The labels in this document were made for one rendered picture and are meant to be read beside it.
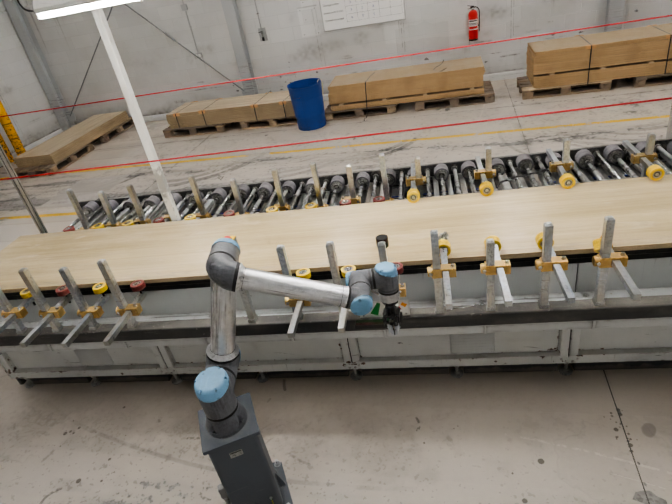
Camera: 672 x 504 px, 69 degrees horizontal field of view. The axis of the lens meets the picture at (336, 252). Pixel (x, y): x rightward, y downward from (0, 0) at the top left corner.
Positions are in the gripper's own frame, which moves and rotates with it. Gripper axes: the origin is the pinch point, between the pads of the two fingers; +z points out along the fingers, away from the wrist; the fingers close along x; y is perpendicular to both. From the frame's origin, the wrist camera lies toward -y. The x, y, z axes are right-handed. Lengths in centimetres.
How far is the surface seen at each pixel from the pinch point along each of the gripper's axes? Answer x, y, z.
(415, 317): 8.3, -25.4, 12.2
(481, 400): 41, -34, 81
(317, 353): -57, -53, 60
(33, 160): -628, -526, 46
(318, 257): -44, -56, -9
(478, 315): 39.4, -25.6, 12.6
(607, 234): 95, -27, -28
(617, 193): 124, -103, -11
